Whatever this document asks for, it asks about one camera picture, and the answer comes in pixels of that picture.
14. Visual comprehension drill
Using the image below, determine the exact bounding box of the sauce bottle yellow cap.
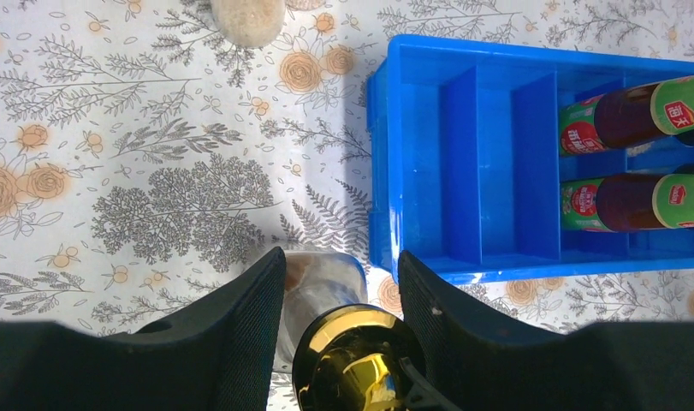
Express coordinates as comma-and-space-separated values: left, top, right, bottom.
561, 173, 694, 233
558, 75, 694, 156

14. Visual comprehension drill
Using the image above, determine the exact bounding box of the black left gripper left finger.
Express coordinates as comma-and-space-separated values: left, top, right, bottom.
0, 247, 287, 410

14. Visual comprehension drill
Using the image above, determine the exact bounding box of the floral patterned tablecloth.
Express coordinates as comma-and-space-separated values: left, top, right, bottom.
0, 1, 694, 337

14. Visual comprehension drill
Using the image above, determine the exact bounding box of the glass oil bottle gold stopper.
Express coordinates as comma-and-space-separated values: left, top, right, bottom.
273, 250, 457, 410

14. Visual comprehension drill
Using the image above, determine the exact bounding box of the clear jar with steel lid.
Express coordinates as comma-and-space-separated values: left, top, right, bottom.
210, 0, 286, 48

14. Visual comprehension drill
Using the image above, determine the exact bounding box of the blue plastic divided bin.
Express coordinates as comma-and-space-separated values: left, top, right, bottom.
367, 34, 694, 285

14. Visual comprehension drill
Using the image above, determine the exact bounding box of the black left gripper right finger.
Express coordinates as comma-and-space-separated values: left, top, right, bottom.
398, 251, 694, 410

